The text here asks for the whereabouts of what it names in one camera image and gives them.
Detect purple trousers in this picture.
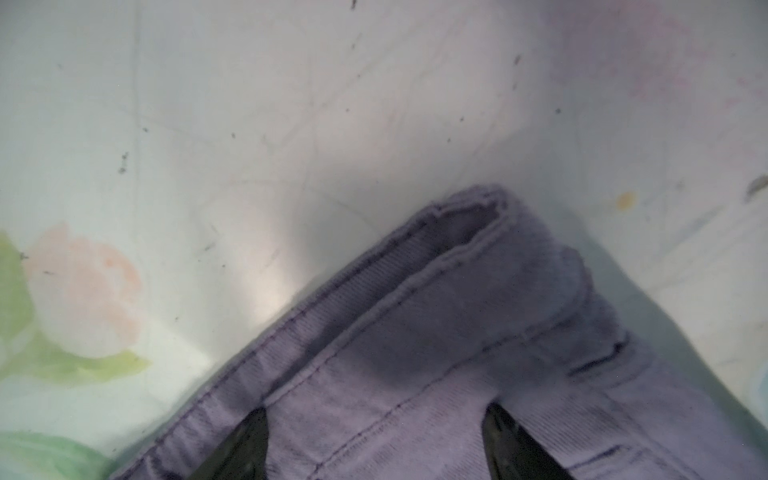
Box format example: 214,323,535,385
116,186,767,479

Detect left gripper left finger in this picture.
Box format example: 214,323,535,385
189,408,269,480

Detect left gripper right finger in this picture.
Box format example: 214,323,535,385
481,403,574,480

